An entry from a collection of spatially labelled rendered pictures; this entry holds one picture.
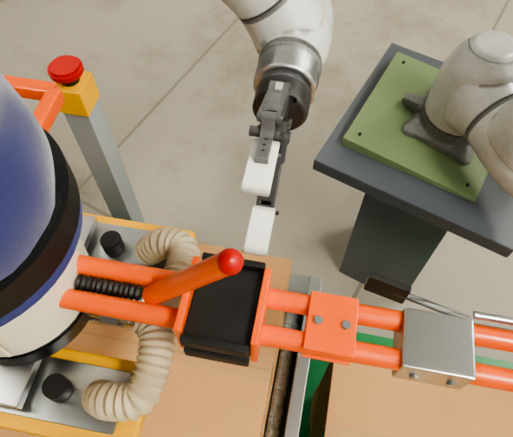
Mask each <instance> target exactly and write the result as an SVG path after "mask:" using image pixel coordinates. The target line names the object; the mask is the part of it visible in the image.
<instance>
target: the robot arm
mask: <svg viewBox="0 0 513 437"><path fill-rule="evenodd" d="M221 1H222V2H223V3H224V4H225V5H226V6H228V7H229V8H230V9H231V10H232V11H233V12H234V13H235V15H236V16H237V17H238V18H239V20H240V21H241V22H242V24H243V25H244V27H245V28H246V30H247V31H248V33H249V35H250V38H251V40H252V42H253V44H254V46H255V49H256V52H257V53H258V54H259V57H258V62H257V67H256V73H255V76H254V80H253V88H254V91H255V97H254V101H253V104H252V110H253V113H254V115H255V116H256V120H257V121H259V122H260V124H258V125H257V126H254V125H250V130H249V136H255V137H259V139H256V138H254V139H253V140H252V143H251V148H250V154H249V158H248V161H247V165H246V168H245V172H244V178H243V182H242V185H241V192H242V193H247V194H252V195H257V199H256V205H253V208H252V213H251V216H250V223H249V227H248V231H247V235H246V239H245V243H244V253H247V254H252V255H258V256H263V257H266V256H267V252H268V248H269V239H270V234H271V230H272V225H273V221H274V217H275V215H279V211H278V210H276V209H275V207H276V197H277V192H278V187H279V181H280V176H281V171H282V164H283V163H284V162H285V159H286V153H287V146H288V144H289V143H290V137H291V132H289V131H290V130H293V129H296V128H298V127H300V126H301V125H302V124H303V123H304V122H305V121H306V119H307V118H308V111H309V105H310V104H311V103H312V102H313V101H314V100H315V91H316V90H317V87H318V85H319V80H320V77H321V70H322V66H323V64H324V63H325V61H326V60H327V58H328V53H329V50H330V46H331V42H332V36H333V28H334V13H333V7H332V3H331V0H221ZM402 103H403V104H405V105H406V106H407V107H409V108H410V109H411V110H412V111H413V112H414V113H415V114H414V116H413V117H412V118H411V119H410V120H409V121H408V122H407V123H406V124H405V125H404V126H403V127H402V133H403V135H405V136H408V137H412V138H414V139H417V140H420V141H422V142H424V143H425V144H426V145H428V146H430V147H433V148H435V149H437V150H439V151H440V152H441V153H444V154H446V155H448V156H450V157H452V158H453V159H454V160H455V161H456V162H457V163H458V164H460V165H462V166H468V165H469V164H470V163H471V160H472V155H473V152H475V154H476V156H477V157H478V158H479V160H480V161H481V163H482V164H483V166H484V168H485V169H486V170H487V172H488V173H489V174H490V176H491V177H492V178H493V179H494V180H495V181H496V182H497V184H498V185H499V186H500V187H501V188H502V189H503V190H504V191H505V192H506V193H508V194H509V195H510V196H511V197H512V198H513V37H512V36H510V35H508V34H506V33H504V32H502V31H497V30H486V31H482V32H480V33H478V34H476V35H474V36H472V37H470V38H469V39H465V40H464V41H462V42H461V43H460V44H459V45H458V46H457V47H456V48H455V49H454V50H453V51H452V52H451V53H450V54H449V55H448V57H447V58H446V59H445V61H444V63H443V65H442V66H441V68H440V70H439V72H438V73H437V75H436V77H435V80H434V82H433V84H432V86H431V87H429V89H428V91H427V95H426V96H425V97H424V96H421V95H416V94H412V93H409V92H407V93H406V94H405V98H403V99H402Z"/></svg>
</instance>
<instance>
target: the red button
mask: <svg viewBox="0 0 513 437"><path fill-rule="evenodd" d="M47 70H48V74H49V77H50V79H51V80H52V81H54V82H58V83H61V84H62V85H63V86H65V87H72V86H74V85H76V84H77V83H78V82H79V81H80V77H81V76H82V74H83V72H84V67H83V64H82V61H81V60H80V59H79V58H78V57H76V56H73V55H61V56H58V57H56V58H55V59H54V60H53V61H52V62H51V63H50V64H49V65H48V69H47Z"/></svg>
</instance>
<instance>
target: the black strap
mask: <svg viewBox="0 0 513 437"><path fill-rule="evenodd" d="M43 131H44V133H45V134H46V136H47V139H48V141H49V145H50V149H51V153H52V157H53V162H54V169H55V208H54V211H53V213H52V216H51V219H50V221H49V224H48V226H47V227H46V229H45V230H44V232H43V234H42V236H41V237H40V238H39V240H38V241H37V243H36V245H35V247H34V248H33V250H32V251H31V253H30V254H29V256H28V257H27V258H26V259H25V260H24V261H23V262H22V263H21V264H20V265H19V267H18V268H17V269H16V270H15V271H14V272H13V273H11V274H10V275H8V276H7V277H6V278H4V279H3V280H1V281H0V318H2V317H3V316H6V315H7V314H9V313H10V312H11V311H12V310H15V309H16V308H18V307H19V306H20V305H21V304H23V303H24V302H25V301H27V300H28V299H29V298H30V297H32V296H33V295H34V294H35V293H36V292H37V291H38V290H39V289H40V288H41V287H42V286H43V285H44V284H45V283H46V282H47V281H48V280H49V279H50V277H51V276H52V275H53V273H54V272H55V270H56V269H57V268H58V266H59V265H60V263H61V262H62V260H63V259H64V258H65V256H66V254H67V252H68V249H69V247H70V245H71V244H72V242H73V239H74V236H75V232H76V229H77V226H78V221H79V216H80V209H81V208H80V193H79V189H78V185H77V182H76V179H75V176H74V174H73V172H72V170H71V168H70V166H69V164H68V162H67V160H66V158H65V157H64V155H63V153H62V150H61V149H60V147H59V145H58V144H57V143H56V141H55V140H54V139H53V137H52V136H51V135H50V134H49V133H48V132H47V131H46V130H45V129H44V128H43Z"/></svg>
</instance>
